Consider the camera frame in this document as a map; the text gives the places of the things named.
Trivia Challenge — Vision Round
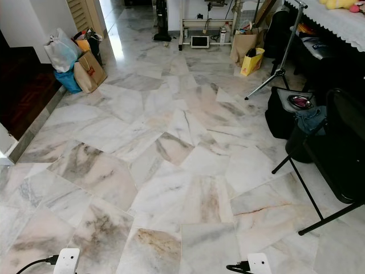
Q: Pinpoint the table with white tablecloth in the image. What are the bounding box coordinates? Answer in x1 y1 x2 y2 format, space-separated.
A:
285 0 365 52

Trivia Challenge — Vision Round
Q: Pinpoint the silver tripod stand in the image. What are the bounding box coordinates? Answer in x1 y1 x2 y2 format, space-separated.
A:
244 0 309 100

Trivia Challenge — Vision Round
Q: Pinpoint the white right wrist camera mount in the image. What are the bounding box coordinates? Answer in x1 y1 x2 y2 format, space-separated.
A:
247 253 272 274

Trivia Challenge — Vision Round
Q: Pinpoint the blue bag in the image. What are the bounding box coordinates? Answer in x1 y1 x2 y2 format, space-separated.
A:
55 67 83 94

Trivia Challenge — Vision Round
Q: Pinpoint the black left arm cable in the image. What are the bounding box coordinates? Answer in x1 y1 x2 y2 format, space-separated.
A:
16 255 58 274

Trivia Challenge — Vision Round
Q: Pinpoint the round silver pink item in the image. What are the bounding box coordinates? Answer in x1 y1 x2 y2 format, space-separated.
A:
288 94 314 111

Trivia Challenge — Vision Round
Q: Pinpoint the yellow plush toy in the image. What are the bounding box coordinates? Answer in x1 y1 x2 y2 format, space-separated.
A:
318 0 363 11

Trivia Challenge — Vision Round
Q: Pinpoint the black fabric bag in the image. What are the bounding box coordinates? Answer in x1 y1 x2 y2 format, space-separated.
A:
265 86 317 140

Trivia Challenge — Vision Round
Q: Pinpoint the black upright vacuum cleaner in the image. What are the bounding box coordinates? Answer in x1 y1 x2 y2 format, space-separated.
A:
153 0 172 42

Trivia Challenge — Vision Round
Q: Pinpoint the white metal rack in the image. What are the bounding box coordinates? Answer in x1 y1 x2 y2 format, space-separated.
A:
179 0 240 51

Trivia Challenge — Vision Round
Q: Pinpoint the black folding chair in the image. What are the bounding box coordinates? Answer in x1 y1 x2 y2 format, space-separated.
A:
271 87 365 236

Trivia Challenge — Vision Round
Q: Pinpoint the wooden louvre door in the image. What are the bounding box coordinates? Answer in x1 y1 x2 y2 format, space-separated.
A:
66 0 108 34

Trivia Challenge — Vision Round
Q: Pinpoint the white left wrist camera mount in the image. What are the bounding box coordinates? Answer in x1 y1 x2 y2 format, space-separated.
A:
53 248 81 274

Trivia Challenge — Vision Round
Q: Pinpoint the small brown paper bag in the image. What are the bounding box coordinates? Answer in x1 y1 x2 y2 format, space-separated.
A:
73 51 108 94

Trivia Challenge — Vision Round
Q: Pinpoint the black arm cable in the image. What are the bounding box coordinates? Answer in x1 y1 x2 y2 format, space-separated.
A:
16 255 58 274
226 261 250 273

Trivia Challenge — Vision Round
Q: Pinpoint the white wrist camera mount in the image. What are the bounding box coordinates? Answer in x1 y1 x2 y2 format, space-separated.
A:
247 253 272 274
53 248 81 274

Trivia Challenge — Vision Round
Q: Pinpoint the yellow shopping bag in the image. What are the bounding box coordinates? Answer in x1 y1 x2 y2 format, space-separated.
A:
240 47 266 77

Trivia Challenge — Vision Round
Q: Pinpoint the white plastic bag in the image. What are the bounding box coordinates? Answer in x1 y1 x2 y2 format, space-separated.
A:
43 28 83 72

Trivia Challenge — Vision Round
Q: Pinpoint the dark wooden staircase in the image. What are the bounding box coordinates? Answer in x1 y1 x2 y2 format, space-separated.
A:
0 33 63 140

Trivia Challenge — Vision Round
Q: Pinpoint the blue denim cloth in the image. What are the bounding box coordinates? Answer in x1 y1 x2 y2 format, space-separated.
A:
295 106 327 135

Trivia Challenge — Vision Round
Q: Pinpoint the large brown paper bag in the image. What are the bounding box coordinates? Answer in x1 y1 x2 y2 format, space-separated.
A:
230 30 262 66

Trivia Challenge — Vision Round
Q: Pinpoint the white framed tablet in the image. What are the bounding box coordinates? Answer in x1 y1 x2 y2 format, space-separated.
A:
190 35 210 49

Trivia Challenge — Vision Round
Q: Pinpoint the orange and black bag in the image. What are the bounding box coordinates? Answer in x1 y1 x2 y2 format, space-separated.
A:
73 29 103 63

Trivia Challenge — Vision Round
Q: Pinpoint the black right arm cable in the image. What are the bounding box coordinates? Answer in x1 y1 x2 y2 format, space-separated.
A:
226 261 250 273

